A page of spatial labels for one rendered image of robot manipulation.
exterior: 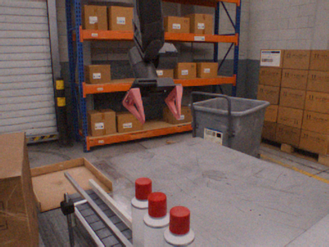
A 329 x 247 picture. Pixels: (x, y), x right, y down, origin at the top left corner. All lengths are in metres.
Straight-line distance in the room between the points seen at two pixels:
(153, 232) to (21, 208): 0.24
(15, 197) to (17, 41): 3.79
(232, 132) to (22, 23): 3.13
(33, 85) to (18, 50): 0.51
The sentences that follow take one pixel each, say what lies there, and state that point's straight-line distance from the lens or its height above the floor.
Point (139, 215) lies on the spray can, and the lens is 0.55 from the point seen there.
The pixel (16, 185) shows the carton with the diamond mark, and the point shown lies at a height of 1.10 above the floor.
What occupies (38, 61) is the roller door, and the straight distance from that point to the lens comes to 4.28.
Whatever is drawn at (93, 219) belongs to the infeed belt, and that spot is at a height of 0.88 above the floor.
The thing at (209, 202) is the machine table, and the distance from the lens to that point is 0.98.
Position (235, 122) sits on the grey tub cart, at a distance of 2.63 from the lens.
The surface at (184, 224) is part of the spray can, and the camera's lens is 0.44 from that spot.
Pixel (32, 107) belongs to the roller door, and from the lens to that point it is 4.34.
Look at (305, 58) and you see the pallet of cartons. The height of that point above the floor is 1.29.
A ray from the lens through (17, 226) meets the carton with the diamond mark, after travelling 0.58.
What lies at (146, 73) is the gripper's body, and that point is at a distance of 0.67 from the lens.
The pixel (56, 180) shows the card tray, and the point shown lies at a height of 0.83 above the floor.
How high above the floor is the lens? 1.32
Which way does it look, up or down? 15 degrees down
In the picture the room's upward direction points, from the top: straight up
